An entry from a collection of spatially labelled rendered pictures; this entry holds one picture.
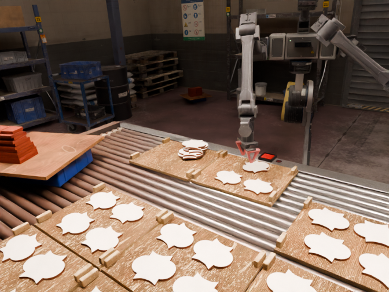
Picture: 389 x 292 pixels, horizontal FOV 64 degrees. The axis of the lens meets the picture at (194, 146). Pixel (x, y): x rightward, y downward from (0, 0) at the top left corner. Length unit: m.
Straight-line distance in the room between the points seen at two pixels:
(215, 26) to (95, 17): 2.52
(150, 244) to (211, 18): 6.34
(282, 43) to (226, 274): 1.47
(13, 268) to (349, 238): 1.12
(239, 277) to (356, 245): 0.42
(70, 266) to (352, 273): 0.87
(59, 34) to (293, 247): 6.19
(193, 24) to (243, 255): 6.66
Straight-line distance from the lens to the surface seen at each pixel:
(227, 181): 1.46
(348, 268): 1.12
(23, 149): 1.72
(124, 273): 1.07
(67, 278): 1.11
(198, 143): 1.74
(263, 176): 1.54
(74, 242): 1.24
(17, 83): 5.70
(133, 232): 1.22
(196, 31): 7.40
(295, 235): 1.19
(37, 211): 1.52
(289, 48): 2.09
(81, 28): 7.07
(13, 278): 1.19
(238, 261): 1.07
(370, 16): 5.98
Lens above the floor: 1.67
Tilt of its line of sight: 23 degrees down
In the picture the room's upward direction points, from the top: 3 degrees counter-clockwise
